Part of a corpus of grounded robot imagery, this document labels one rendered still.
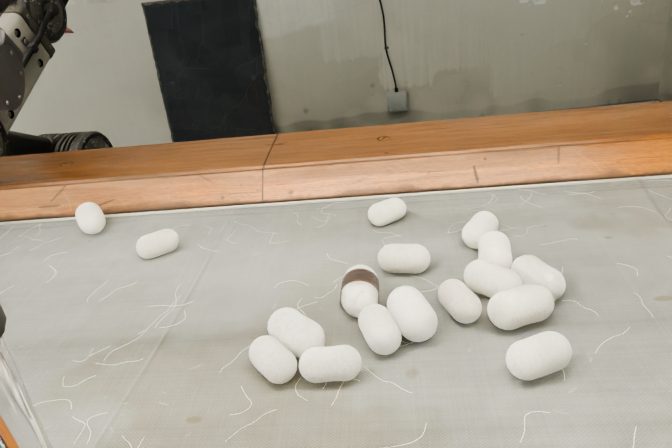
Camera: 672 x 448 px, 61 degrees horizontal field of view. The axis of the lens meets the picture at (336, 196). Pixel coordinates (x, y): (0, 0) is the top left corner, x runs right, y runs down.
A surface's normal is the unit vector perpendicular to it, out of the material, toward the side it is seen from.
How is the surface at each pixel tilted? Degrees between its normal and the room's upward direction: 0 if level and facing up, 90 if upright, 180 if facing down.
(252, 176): 45
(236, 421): 0
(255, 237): 0
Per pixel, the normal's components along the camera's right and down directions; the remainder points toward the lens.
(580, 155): -0.12, -0.33
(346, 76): 0.01, 0.43
